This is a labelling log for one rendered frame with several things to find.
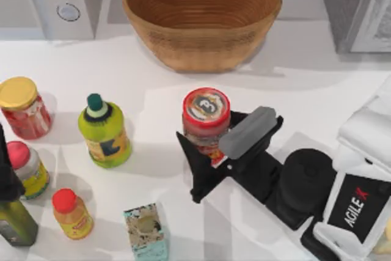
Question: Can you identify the yellow bottle with red cap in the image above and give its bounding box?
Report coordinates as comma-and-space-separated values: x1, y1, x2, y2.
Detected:
51, 188, 95, 241

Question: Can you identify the pale microwave oven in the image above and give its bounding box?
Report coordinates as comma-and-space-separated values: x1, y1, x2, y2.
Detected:
0, 0, 108, 42

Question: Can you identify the pale yellow round thing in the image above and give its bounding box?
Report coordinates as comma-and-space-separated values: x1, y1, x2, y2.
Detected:
370, 220, 391, 256

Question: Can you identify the teal and white carton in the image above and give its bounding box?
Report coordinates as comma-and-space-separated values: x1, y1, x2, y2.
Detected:
123, 202, 170, 261

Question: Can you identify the green bottle with dark cap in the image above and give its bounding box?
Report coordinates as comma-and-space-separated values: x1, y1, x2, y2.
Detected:
77, 93, 133, 169

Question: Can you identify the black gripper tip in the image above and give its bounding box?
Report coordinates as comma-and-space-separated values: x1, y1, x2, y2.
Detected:
0, 122, 26, 204

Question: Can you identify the red jar with yellow lid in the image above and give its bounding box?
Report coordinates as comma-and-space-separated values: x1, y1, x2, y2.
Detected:
0, 76, 53, 141

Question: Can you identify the brown woven basket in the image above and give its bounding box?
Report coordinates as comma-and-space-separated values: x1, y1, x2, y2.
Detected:
122, 0, 283, 75

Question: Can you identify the round microwave knob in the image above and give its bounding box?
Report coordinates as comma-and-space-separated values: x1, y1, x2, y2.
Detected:
56, 2, 82, 23

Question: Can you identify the dark olive bottle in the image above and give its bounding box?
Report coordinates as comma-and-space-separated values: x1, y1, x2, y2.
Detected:
0, 195, 40, 248

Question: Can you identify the yellow jar with pink lid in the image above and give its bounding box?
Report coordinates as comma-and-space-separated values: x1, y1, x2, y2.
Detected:
5, 140, 51, 201

